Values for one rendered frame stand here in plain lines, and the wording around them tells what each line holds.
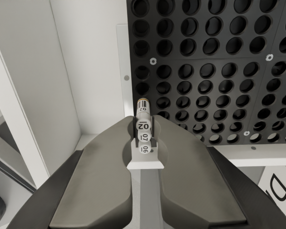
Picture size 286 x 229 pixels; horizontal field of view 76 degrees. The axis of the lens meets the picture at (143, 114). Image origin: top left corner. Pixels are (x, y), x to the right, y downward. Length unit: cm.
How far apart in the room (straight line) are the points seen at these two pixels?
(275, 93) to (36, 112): 21
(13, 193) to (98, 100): 35
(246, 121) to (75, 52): 19
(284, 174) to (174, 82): 25
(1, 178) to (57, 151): 30
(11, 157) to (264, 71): 48
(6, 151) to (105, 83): 33
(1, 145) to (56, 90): 31
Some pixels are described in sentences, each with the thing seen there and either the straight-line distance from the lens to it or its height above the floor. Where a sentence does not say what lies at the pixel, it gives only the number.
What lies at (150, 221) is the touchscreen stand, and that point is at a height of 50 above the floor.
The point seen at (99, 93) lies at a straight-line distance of 24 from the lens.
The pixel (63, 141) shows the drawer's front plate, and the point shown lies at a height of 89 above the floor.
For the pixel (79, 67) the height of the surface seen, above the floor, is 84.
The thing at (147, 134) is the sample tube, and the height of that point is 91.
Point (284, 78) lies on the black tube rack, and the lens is 20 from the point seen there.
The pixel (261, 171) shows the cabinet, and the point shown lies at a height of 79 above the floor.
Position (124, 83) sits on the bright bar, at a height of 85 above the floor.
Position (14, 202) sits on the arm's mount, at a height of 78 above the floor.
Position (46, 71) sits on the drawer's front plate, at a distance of 20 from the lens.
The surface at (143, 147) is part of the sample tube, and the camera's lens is 18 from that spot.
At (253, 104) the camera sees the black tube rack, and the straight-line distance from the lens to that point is 19.
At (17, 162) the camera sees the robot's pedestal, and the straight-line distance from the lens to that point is 51.
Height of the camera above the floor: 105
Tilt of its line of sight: 60 degrees down
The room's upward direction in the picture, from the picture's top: 180 degrees clockwise
